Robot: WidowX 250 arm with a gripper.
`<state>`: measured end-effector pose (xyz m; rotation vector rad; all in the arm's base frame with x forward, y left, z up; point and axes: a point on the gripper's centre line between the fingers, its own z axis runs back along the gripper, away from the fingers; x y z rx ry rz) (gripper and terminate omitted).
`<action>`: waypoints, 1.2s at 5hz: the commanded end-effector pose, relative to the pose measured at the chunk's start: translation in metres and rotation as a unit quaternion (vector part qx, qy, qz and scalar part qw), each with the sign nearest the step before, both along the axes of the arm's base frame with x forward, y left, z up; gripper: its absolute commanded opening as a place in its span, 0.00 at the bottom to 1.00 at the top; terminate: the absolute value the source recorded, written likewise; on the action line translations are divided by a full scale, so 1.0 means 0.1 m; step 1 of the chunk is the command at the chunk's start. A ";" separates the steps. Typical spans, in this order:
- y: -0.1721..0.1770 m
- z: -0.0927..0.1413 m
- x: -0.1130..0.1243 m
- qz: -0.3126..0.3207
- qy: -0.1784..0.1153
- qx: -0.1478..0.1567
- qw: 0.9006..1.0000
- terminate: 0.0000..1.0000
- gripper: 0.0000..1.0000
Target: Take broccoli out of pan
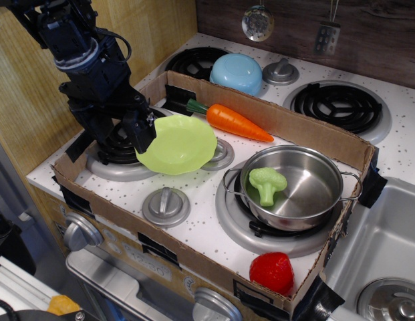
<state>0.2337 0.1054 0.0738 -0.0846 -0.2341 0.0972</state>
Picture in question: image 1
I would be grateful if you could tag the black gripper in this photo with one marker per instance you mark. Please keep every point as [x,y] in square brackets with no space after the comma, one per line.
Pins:
[100,94]

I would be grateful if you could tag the green toy broccoli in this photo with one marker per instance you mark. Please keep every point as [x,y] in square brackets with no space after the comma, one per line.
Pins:
[267,181]

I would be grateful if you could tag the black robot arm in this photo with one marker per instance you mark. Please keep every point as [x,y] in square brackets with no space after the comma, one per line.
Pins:
[68,30]

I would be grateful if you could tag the black front left burner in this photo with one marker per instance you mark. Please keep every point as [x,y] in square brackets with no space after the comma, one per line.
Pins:
[116,160]

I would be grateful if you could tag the light green plastic plate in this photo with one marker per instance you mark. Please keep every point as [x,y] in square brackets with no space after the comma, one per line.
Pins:
[183,144]

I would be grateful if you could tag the brown cardboard fence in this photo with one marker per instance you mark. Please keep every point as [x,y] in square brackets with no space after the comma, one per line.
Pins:
[199,248]

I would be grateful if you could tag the silver front stove knob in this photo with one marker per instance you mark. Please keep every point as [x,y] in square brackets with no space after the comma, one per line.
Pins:
[166,207]

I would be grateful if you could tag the silver stove knob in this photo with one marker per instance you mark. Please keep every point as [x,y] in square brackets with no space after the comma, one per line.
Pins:
[166,207]
[280,73]
[222,158]

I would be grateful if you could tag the orange toy carrot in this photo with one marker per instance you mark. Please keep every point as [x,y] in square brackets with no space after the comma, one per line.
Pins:
[225,119]

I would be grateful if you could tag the black back left burner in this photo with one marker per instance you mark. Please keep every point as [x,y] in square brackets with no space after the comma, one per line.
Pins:
[194,62]

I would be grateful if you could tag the silver middle stove knob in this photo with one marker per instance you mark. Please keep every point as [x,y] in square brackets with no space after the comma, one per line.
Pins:
[222,158]

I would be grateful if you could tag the silver oven knob left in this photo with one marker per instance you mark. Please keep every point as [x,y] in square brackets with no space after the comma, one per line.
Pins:
[80,233]

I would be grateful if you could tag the silver oven knob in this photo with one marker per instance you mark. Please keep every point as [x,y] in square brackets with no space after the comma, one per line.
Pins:
[80,233]
[209,305]

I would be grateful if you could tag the light blue plastic bowl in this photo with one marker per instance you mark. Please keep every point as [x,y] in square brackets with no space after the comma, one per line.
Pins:
[237,71]

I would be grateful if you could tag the silver back stove knob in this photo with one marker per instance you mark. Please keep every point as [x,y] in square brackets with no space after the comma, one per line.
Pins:
[280,73]

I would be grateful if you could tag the hanging silver skimmer ladle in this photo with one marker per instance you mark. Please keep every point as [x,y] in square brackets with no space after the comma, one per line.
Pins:
[258,22]

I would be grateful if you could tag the yellow object bottom left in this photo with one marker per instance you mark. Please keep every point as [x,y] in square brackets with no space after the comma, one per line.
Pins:
[60,305]

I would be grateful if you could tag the silver oven knob right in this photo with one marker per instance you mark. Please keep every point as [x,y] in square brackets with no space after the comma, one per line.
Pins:
[209,305]

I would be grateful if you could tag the red toy strawberry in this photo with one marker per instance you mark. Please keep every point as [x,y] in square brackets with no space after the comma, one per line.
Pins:
[273,271]

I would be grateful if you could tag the hanging silver slotted spatula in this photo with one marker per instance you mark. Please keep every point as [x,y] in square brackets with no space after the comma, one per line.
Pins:
[328,33]

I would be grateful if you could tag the black back right burner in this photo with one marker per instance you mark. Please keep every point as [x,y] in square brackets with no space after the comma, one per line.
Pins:
[351,107]

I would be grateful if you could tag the silver toy sink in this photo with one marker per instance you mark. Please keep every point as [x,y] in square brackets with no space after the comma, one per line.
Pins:
[380,243]

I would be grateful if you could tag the silver sink drain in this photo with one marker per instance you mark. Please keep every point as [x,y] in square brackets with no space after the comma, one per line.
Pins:
[387,299]

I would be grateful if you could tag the silver oven door handle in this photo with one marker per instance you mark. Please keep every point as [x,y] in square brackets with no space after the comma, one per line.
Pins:
[113,284]

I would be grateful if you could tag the steel pot with handles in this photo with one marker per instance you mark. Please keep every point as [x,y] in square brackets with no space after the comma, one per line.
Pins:
[314,187]

